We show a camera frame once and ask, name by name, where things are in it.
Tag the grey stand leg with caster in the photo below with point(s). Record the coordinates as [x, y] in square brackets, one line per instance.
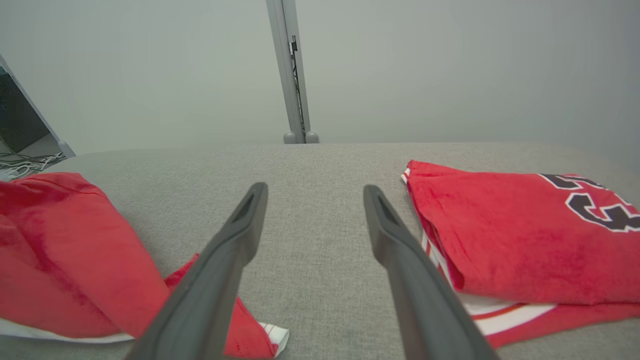
[45, 125]

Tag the grey metal partition post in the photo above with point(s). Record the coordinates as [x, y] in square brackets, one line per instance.
[290, 75]

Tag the red jersey with navy lettering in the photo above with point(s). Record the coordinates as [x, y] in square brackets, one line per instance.
[525, 240]

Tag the red garment with white trim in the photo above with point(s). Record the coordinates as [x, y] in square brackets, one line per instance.
[75, 260]

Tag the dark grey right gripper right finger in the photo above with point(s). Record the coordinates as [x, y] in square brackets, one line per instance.
[420, 295]

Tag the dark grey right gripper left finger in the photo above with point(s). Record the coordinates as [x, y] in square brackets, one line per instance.
[210, 290]

